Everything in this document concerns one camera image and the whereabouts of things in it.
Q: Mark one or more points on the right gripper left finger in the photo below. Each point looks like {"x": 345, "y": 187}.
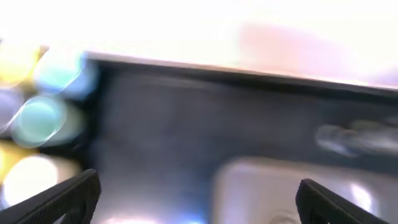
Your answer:
{"x": 62, "y": 202}

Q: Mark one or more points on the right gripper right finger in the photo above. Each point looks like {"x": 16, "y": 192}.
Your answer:
{"x": 323, "y": 205}

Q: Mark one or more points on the yellow cup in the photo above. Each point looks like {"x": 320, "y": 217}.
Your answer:
{"x": 9, "y": 155}
{"x": 15, "y": 62}

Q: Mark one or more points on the black tray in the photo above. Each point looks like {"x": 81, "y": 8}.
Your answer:
{"x": 91, "y": 124}

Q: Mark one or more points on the green cup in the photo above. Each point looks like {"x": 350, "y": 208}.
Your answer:
{"x": 40, "y": 121}
{"x": 56, "y": 71}

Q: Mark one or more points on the grey cup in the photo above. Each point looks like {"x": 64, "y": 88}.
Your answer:
{"x": 7, "y": 109}

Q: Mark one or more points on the blue cup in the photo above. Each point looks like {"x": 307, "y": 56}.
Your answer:
{"x": 88, "y": 82}

